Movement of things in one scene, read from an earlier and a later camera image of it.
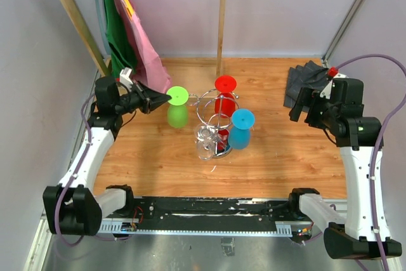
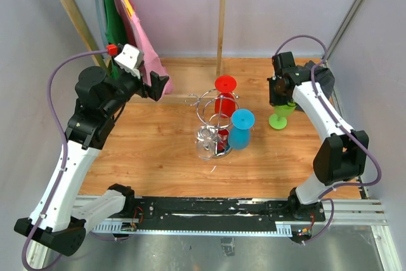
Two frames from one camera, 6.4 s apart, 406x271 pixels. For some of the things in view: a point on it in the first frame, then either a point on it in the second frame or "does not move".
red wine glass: x=225 y=101 does not move
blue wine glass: x=240 y=134 does not move
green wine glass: x=177 y=106 to x=278 y=120
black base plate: x=214 y=209 does not move
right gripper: x=310 y=98 to x=274 y=100
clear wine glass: x=205 y=134 does not move
